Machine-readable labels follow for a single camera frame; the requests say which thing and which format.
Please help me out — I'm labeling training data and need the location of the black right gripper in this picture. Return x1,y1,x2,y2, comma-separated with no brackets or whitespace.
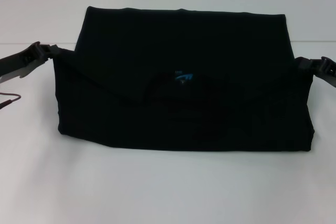
295,56,336,90

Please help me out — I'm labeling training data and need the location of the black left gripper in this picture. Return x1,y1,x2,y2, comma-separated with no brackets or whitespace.
0,41,60,70

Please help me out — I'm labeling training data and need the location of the black shirt with FREE print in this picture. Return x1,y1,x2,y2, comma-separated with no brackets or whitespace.
52,5,316,154

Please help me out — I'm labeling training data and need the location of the dark red thin cable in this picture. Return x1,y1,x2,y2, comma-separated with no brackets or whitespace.
0,91,22,110

